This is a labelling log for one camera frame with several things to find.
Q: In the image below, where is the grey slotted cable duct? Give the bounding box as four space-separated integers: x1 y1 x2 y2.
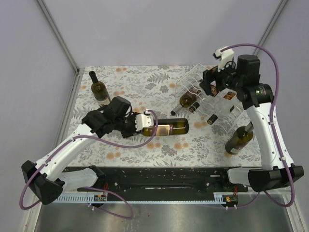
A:
54 189 226 204

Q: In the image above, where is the floral patterned table mat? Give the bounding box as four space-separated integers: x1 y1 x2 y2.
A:
68 65 261 167

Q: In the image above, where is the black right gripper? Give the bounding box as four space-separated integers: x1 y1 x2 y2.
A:
198 58 243 96

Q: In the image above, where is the clear square liquor bottle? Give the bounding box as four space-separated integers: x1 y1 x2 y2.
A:
188 84 218 115

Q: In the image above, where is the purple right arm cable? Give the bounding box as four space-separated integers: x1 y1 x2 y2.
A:
222 43 296 211

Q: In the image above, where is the aluminium corner frame post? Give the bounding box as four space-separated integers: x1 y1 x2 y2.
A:
36 0 80 74

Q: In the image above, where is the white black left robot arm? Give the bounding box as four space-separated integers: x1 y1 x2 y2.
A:
21 97 153 205

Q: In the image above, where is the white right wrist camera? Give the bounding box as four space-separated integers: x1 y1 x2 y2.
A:
213 46 234 72

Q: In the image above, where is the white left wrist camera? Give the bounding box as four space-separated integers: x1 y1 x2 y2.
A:
134 110 155 132

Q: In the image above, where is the clear acrylic wine rack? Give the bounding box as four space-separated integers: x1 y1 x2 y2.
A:
175 64 247 135

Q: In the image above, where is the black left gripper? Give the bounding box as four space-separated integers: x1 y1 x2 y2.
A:
114 111 144 138

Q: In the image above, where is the right aluminium frame post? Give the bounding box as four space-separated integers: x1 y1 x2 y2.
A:
250 0 290 47

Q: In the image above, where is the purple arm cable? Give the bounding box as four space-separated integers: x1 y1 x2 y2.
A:
222 43 296 211
19 110 160 219

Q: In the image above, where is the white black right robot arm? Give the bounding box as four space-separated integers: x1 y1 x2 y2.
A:
200 55 304 192

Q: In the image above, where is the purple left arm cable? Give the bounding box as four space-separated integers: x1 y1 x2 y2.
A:
19 110 160 219

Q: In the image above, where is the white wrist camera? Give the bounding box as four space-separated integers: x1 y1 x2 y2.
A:
213 46 234 72
134 110 155 132

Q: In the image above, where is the green bottle silver neck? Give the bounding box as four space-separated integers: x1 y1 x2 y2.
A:
170 87 201 116

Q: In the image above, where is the green bottle black neck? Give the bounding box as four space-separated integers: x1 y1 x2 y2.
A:
88 71 111 106

